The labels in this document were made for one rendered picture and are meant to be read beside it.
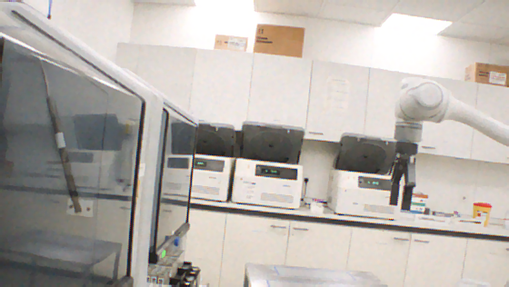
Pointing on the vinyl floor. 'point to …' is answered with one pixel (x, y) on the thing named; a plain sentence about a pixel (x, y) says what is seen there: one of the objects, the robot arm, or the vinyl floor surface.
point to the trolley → (305, 277)
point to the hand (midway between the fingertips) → (399, 204)
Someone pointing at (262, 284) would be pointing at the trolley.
